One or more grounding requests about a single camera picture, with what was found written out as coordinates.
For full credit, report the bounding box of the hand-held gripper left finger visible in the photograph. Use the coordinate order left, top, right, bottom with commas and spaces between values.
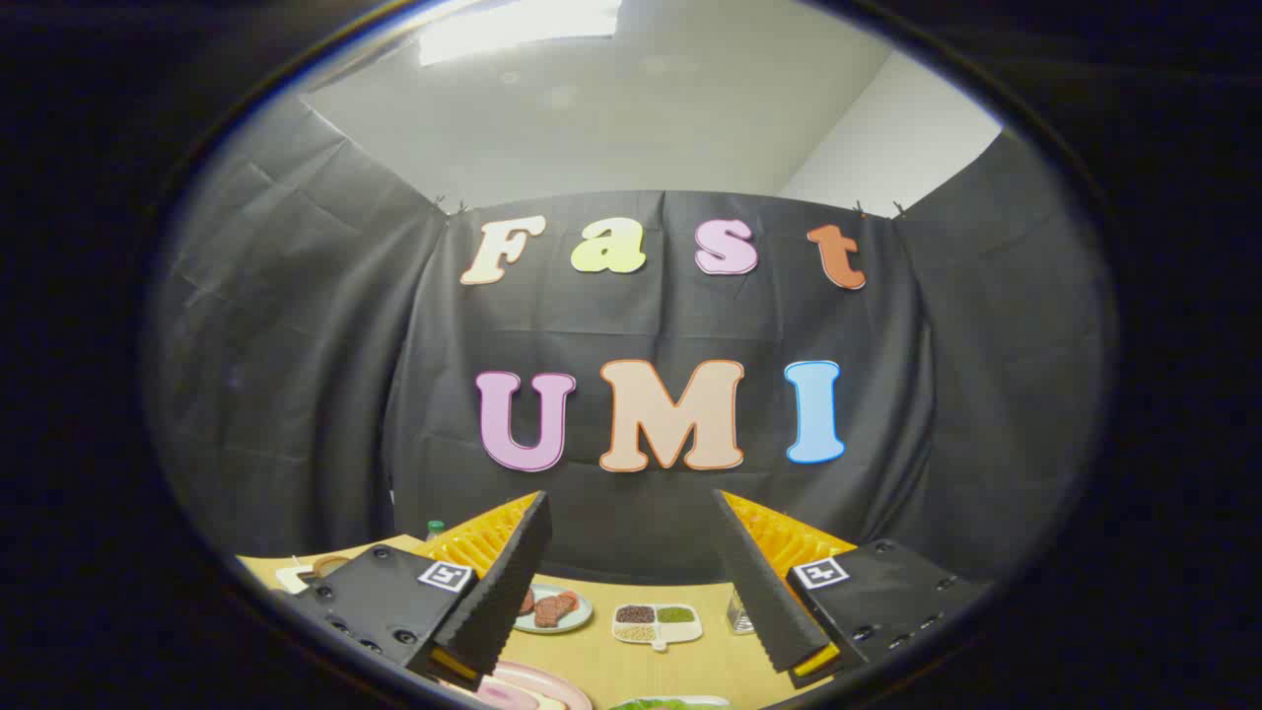
268, 490, 554, 693

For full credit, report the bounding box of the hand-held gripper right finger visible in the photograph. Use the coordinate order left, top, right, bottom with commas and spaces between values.
712, 489, 995, 691

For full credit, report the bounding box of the teal round plate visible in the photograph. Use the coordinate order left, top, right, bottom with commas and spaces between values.
513, 584, 595, 635

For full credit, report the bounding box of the white divided grain dish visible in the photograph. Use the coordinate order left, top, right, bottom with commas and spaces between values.
611, 603, 704, 652

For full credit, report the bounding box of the pink round plate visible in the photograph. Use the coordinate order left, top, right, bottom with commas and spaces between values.
449, 661, 595, 710

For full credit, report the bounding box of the pink ham slice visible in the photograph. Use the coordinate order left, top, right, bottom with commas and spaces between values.
471, 682, 538, 710

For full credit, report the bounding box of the white plate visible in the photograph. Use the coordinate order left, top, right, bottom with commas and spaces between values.
606, 694, 733, 710

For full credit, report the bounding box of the white toaster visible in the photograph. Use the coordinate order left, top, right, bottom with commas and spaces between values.
274, 552, 356, 596

